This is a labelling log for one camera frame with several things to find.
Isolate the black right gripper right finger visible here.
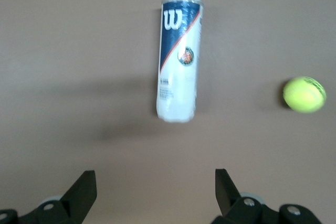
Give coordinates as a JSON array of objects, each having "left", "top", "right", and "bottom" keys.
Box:
[{"left": 209, "top": 168, "right": 323, "bottom": 224}]

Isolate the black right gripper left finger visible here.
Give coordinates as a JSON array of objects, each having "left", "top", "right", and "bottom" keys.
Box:
[{"left": 0, "top": 170, "right": 98, "bottom": 224}]

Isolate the white blue tennis ball can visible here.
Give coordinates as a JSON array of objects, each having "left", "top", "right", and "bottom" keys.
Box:
[{"left": 154, "top": 0, "right": 205, "bottom": 124}]

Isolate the yellow-green tennis ball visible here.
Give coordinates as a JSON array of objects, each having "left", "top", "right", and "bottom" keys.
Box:
[{"left": 282, "top": 76, "right": 327, "bottom": 114}]

